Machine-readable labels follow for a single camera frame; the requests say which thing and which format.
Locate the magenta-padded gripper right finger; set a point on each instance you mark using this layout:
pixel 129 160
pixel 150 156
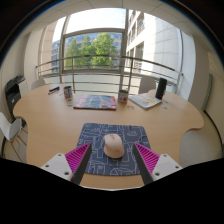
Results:
pixel 165 166

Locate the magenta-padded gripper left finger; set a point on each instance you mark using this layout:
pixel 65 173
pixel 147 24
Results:
pixel 58 166

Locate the beige computer mouse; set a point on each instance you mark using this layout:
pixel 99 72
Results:
pixel 114 146

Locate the dark blue patterned mouse pad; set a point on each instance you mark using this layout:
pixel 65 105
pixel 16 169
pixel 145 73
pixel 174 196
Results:
pixel 100 133

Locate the white chair with wooden legs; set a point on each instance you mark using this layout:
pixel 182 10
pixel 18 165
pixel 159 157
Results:
pixel 8 128

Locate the open white booklet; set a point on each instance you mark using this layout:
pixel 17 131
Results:
pixel 145 100

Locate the red-edged flat magazine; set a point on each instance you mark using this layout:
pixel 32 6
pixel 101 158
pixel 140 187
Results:
pixel 95 101

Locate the dark blue stapler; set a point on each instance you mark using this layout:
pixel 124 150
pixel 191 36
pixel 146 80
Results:
pixel 54 89

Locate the tall black speaker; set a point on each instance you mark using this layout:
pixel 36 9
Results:
pixel 161 88

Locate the white cup with red print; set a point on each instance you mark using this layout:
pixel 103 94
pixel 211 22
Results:
pixel 123 96

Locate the white chair backrest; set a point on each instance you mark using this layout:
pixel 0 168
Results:
pixel 146 84
pixel 37 83

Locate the black office printer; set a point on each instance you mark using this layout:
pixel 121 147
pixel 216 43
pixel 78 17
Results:
pixel 13 91

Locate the metal balcony railing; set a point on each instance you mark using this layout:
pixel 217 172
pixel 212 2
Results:
pixel 100 56

